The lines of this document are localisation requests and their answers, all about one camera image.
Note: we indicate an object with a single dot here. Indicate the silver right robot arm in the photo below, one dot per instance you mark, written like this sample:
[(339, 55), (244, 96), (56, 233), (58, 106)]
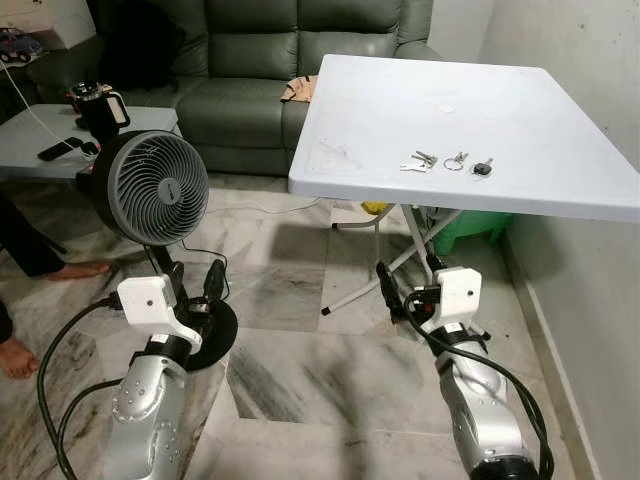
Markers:
[(480, 410)]

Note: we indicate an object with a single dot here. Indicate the silver keys with white tag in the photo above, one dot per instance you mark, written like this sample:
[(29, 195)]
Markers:
[(415, 165)]

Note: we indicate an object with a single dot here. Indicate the green plastic basin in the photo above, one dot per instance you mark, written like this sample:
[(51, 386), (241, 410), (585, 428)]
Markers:
[(480, 228)]

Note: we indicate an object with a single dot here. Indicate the small yellow item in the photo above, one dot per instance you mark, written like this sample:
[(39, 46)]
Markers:
[(375, 208)]

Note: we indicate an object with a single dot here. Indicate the grey and black floor fan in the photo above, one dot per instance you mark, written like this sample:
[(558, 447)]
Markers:
[(155, 190)]

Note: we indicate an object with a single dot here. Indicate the black headed key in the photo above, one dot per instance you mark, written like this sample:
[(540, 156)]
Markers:
[(482, 169)]

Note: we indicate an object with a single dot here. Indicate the white folding table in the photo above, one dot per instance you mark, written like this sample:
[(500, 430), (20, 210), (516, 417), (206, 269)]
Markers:
[(450, 110)]

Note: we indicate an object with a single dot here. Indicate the person's leg in dark trousers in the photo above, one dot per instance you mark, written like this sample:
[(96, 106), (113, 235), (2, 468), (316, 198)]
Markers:
[(20, 245)]

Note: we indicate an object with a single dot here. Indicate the grey low table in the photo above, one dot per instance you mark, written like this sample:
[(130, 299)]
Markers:
[(150, 118)]

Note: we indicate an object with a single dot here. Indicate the green leather sofa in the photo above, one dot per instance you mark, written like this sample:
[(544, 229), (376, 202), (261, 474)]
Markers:
[(250, 110)]

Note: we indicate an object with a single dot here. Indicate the black remote control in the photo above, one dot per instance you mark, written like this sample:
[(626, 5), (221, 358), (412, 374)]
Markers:
[(58, 150)]

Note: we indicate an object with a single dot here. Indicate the person's bare foot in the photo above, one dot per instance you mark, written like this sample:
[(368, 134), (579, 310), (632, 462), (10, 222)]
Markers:
[(15, 358)]

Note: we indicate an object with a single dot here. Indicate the black jug appliance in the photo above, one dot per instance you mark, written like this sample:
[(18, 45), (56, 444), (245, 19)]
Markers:
[(100, 115)]

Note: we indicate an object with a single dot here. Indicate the tan cloth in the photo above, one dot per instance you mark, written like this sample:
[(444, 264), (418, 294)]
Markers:
[(298, 90)]

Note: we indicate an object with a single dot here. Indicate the black cushion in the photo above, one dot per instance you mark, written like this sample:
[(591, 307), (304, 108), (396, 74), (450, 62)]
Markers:
[(140, 45)]

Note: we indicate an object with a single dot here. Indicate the toy car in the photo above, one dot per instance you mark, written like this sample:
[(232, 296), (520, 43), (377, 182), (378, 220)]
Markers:
[(18, 45)]

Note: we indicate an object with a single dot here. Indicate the cardboard box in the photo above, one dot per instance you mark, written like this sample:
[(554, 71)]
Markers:
[(50, 20)]

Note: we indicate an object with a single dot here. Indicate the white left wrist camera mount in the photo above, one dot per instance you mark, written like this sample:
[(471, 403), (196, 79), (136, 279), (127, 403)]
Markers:
[(150, 298)]

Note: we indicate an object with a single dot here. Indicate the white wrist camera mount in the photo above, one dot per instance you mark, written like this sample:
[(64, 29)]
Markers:
[(150, 298), (460, 292)]

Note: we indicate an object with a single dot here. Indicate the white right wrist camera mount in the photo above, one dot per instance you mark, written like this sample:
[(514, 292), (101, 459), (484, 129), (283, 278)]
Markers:
[(460, 292)]

